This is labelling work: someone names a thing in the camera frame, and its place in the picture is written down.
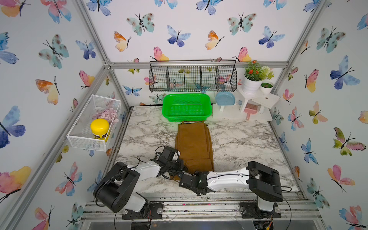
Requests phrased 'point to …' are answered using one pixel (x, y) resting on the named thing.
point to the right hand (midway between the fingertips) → (197, 176)
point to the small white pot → (266, 88)
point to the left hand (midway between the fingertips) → (189, 168)
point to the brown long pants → (193, 143)
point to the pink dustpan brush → (250, 109)
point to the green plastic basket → (184, 107)
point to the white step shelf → (264, 101)
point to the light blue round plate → (225, 98)
